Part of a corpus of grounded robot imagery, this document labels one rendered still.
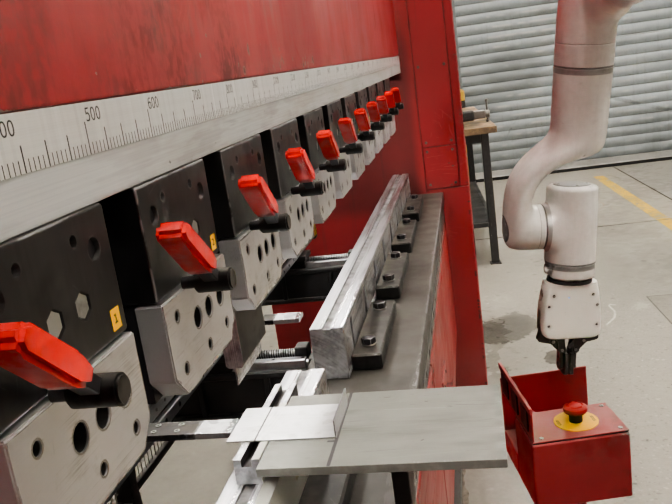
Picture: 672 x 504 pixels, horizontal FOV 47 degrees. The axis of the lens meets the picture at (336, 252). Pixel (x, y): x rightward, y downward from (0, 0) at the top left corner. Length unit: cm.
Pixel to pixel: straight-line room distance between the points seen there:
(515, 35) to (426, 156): 533
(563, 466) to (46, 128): 105
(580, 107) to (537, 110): 703
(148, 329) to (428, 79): 246
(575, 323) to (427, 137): 170
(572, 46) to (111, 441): 95
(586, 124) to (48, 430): 100
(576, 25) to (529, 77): 703
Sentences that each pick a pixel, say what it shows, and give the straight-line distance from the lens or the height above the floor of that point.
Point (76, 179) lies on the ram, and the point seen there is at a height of 136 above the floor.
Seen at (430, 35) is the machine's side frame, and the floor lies 146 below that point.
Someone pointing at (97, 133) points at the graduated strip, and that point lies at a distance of 52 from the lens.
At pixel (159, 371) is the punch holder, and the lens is 59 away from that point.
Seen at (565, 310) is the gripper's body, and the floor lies 95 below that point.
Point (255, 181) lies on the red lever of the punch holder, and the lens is 71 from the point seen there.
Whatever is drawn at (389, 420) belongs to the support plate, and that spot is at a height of 100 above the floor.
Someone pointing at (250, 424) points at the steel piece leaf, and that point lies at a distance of 95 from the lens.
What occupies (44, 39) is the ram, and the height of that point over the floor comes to 144.
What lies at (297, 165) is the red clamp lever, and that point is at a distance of 92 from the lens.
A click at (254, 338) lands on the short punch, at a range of 89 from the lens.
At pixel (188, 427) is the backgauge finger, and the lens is 97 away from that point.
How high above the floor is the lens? 140
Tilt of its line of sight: 14 degrees down
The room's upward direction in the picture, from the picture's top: 8 degrees counter-clockwise
